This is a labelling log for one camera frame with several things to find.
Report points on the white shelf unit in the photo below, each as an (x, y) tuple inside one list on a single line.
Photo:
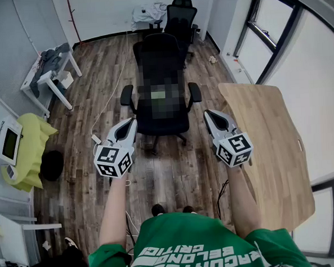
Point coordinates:
[(12, 238)]

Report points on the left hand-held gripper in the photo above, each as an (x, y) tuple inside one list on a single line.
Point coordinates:
[(113, 161)]

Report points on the crumpled white paper scrap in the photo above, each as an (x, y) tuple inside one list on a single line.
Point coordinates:
[(213, 59)]

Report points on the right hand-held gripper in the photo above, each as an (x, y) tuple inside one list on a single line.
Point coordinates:
[(234, 151)]

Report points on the small white gadget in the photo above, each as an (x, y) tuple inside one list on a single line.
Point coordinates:
[(10, 172)]

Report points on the person's right forearm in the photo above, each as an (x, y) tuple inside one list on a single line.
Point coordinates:
[(243, 201)]

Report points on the person's left forearm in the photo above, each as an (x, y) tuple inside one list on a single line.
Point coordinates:
[(115, 209)]

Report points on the white perforated box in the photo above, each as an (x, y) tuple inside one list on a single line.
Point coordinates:
[(65, 80)]

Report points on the black round cushion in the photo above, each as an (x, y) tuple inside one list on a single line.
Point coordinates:
[(51, 165)]

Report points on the yellow-green cloth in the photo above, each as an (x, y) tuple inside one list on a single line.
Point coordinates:
[(35, 143)]

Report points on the wooden table top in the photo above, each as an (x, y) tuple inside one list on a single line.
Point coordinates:
[(269, 152)]

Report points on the grey crumpled clothes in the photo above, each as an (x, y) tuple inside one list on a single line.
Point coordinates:
[(49, 59)]

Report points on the white power strip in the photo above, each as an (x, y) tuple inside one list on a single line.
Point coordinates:
[(96, 139)]

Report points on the person's right shoe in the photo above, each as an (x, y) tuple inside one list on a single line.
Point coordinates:
[(190, 209)]

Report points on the white device with screen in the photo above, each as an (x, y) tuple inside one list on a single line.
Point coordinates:
[(6, 140)]

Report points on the person's green printed shirt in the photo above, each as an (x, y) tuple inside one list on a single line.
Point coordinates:
[(190, 241)]

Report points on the red coat rack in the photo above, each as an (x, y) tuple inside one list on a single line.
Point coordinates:
[(74, 20)]

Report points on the black mesh office chair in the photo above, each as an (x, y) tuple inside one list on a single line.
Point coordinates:
[(156, 46), (181, 19)]

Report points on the person's left shoe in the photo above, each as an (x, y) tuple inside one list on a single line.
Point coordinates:
[(158, 209)]

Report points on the white side table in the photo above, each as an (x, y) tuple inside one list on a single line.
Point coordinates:
[(60, 94)]

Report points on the black framed window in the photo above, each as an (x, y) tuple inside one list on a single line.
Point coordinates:
[(328, 186), (278, 16)]

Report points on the person's shoe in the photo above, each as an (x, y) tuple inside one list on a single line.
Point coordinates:
[(158, 209), (71, 241), (190, 209)]

